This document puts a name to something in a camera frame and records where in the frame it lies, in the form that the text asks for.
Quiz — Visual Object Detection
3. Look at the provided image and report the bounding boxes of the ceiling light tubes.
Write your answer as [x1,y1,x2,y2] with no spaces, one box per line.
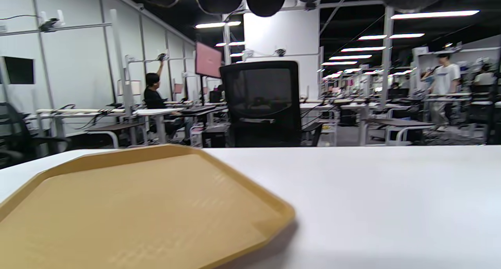
[178,0,480,80]

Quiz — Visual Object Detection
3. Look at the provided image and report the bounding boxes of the black keyboard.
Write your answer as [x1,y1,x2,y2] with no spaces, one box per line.
[182,106,216,114]

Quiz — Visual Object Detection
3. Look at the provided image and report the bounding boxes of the black mesh office chair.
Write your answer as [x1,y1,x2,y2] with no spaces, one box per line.
[219,60,324,148]

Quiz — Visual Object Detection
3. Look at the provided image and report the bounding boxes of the person's left hand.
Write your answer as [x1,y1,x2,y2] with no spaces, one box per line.
[128,0,459,18]

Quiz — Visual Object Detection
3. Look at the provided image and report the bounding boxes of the black wall monitor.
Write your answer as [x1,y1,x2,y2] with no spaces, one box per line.
[2,56,35,85]

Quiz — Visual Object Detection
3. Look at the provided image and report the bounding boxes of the black computer tower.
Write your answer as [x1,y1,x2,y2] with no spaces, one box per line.
[204,126,230,148]

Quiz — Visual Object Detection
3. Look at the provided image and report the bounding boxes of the white desk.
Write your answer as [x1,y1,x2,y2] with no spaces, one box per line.
[35,106,185,145]

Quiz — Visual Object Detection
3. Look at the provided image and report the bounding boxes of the tan plastic food tray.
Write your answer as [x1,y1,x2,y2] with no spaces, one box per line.
[0,144,296,269]

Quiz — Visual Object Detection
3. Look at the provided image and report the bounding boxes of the monitor with red screen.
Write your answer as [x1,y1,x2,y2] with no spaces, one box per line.
[195,42,223,79]

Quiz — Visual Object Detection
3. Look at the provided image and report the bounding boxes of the black armchair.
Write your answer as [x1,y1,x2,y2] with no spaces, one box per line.
[0,102,72,168]

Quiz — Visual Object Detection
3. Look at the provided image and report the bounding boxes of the silver aluminium frame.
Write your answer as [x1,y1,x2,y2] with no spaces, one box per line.
[222,0,394,110]
[0,9,130,117]

